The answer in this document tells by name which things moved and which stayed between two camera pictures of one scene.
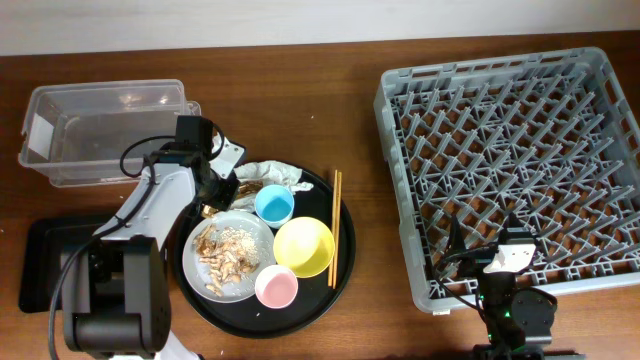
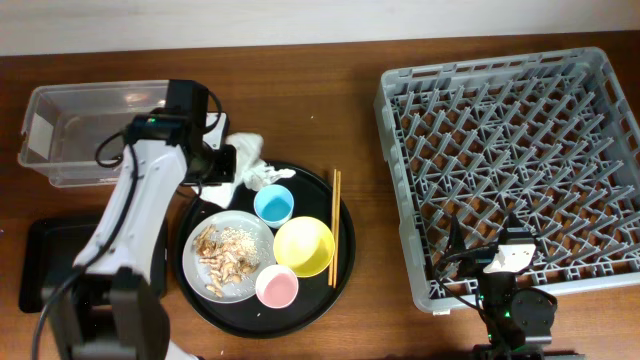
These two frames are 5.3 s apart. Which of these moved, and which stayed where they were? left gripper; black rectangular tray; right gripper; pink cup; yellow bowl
Moved: left gripper
Stayed: yellow bowl; right gripper; black rectangular tray; pink cup
